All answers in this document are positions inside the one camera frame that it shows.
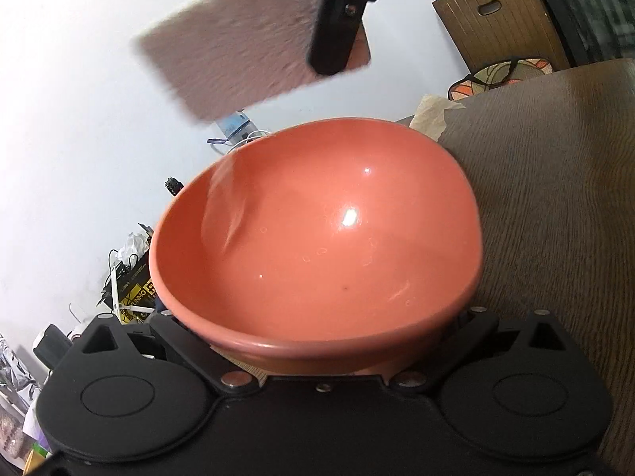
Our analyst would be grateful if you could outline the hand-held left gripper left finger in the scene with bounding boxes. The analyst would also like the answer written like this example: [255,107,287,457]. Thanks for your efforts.
[66,310,260,394]

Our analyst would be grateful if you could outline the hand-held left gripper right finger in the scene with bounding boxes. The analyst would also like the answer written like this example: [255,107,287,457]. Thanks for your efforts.
[391,306,579,393]

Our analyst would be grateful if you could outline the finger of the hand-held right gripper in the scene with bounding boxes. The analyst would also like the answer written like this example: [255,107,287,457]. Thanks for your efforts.
[306,0,427,76]

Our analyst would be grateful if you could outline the beige wiping tissue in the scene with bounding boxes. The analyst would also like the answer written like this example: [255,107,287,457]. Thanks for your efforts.
[130,0,373,125]

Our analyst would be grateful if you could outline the beige paper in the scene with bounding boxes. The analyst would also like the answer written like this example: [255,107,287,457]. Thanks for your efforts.
[397,94,466,142]

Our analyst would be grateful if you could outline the pink footed bowl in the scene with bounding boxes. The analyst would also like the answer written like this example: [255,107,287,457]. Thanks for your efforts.
[149,118,484,378]

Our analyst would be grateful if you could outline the black yellow box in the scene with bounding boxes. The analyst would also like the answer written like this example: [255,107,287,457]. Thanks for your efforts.
[102,258,160,319]

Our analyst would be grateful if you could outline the white plastic stick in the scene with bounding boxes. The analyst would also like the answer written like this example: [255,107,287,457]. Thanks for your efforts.
[110,263,123,314]

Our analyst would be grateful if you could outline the white crumpled tissue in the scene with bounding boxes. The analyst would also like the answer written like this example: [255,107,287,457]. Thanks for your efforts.
[119,232,150,259]

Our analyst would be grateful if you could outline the blue grey water bottle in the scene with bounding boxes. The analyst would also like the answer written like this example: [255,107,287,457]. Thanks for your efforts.
[207,111,251,147]

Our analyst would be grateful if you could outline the brown wooden chair back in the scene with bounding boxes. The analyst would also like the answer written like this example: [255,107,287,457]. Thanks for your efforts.
[433,0,571,85]

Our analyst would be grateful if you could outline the orange printed cushion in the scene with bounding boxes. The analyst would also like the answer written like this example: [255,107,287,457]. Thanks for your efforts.
[448,57,554,102]

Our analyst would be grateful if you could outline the silver foil bag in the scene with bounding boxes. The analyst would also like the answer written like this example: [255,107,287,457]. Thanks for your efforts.
[0,334,37,400]

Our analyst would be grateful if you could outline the mottled ceramic vase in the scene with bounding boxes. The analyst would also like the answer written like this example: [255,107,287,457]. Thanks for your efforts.
[0,397,27,463]

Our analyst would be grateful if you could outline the dark glass door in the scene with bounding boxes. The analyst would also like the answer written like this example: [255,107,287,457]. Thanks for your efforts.
[521,0,635,67]

